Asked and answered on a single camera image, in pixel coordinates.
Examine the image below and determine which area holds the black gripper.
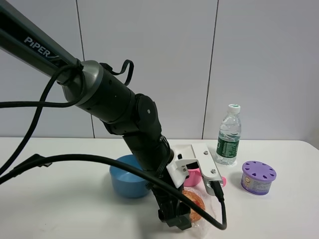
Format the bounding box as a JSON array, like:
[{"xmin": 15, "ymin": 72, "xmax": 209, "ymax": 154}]
[{"xmin": 147, "ymin": 171, "xmax": 192, "ymax": 232}]

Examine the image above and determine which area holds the strawberry tart pastry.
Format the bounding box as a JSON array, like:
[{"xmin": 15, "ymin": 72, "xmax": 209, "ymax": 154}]
[{"xmin": 181, "ymin": 187, "xmax": 225, "ymax": 237}]

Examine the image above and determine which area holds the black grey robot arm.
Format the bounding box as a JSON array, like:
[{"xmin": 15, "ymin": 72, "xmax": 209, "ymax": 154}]
[{"xmin": 0, "ymin": 0, "xmax": 191, "ymax": 230}]

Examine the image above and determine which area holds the pink toy saucepan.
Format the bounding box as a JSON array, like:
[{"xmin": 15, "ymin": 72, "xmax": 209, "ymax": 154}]
[{"xmin": 183, "ymin": 167, "xmax": 227, "ymax": 188}]

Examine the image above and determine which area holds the blue plastic bowl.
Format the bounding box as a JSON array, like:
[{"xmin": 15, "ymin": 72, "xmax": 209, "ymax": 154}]
[{"xmin": 109, "ymin": 166, "xmax": 149, "ymax": 199}]

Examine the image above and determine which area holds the clear water bottle green label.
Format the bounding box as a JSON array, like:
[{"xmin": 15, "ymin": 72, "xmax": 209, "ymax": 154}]
[{"xmin": 216, "ymin": 104, "xmax": 241, "ymax": 165}]

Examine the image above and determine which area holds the purple air freshener can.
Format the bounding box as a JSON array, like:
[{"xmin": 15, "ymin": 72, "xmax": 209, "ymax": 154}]
[{"xmin": 241, "ymin": 161, "xmax": 277, "ymax": 196}]

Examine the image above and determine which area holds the black cable bundle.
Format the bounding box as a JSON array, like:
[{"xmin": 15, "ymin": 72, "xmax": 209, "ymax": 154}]
[{"xmin": 0, "ymin": 59, "xmax": 228, "ymax": 231}]

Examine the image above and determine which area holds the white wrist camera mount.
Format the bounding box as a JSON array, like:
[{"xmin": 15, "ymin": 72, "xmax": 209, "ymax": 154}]
[{"xmin": 166, "ymin": 143, "xmax": 223, "ymax": 196}]

